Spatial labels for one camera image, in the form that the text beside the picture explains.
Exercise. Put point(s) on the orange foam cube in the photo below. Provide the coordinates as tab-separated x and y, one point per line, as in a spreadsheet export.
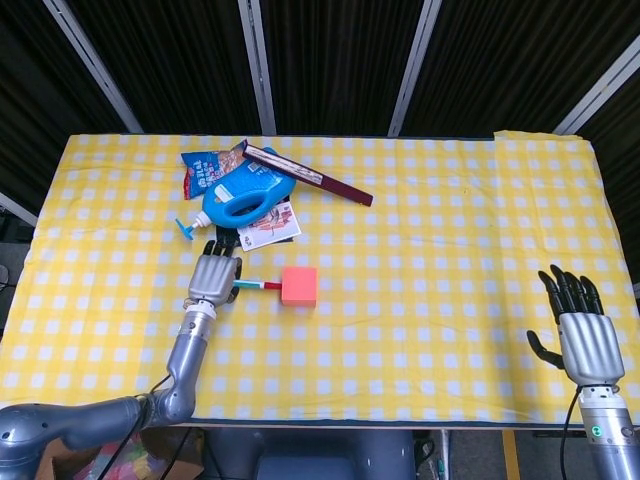
300	287

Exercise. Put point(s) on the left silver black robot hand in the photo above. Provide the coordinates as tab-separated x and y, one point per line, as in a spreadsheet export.
212	280

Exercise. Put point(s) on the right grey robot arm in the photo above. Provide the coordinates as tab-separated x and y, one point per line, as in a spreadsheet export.
607	435

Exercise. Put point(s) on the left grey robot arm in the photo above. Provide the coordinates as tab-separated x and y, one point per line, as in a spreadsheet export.
187	360

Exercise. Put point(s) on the black booklet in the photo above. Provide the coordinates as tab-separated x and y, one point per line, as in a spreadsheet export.
226	235

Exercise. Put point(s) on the white illustrated card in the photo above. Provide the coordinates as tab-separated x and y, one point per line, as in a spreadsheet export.
272	227

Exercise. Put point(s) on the blue detergent pump bottle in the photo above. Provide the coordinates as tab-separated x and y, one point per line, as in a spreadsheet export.
265	185

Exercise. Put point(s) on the black pleated curtain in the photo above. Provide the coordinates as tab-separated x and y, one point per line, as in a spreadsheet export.
340	60

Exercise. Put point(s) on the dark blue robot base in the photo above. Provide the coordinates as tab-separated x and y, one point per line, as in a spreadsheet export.
310	452

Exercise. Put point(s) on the cardboard box with colourful items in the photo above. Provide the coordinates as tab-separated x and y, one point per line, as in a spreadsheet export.
150	457

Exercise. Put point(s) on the green marker pen red cap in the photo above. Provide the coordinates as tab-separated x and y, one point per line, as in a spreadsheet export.
250	285

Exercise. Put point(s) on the blue snack bag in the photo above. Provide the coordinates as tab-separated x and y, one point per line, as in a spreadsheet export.
202	172

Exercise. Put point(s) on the white metal frame post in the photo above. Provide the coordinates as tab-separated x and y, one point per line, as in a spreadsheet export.
595	95
95	65
412	70
17	207
257	65

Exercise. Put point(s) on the dark red folded fan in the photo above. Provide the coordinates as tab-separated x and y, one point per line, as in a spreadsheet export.
320	179

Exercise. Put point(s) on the yellow checkered tablecloth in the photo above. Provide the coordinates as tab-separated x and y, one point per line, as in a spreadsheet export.
425	300

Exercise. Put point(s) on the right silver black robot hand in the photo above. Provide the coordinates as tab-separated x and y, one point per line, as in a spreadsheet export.
590	345

